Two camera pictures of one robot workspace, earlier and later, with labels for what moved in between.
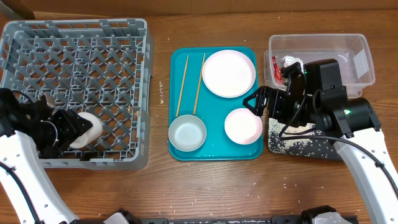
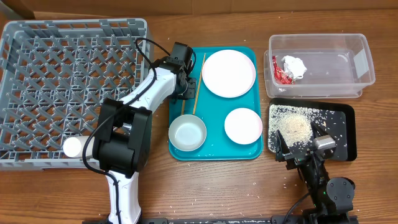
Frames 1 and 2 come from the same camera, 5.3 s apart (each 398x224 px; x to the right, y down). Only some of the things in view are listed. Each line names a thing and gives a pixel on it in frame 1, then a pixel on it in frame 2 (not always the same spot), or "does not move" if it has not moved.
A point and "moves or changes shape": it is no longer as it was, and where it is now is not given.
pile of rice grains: (296, 146) does not move
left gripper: (72, 122) to (191, 93)
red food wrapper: (277, 71) does not move
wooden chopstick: (182, 83) moves or changes shape
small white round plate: (242, 127) does not move
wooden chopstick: (195, 100) does not move
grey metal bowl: (187, 132) does not move
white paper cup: (91, 135) moves or changes shape
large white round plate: (229, 73) does not move
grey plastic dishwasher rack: (103, 66) does not move
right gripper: (275, 104) to (298, 155)
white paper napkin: (288, 60) does not move
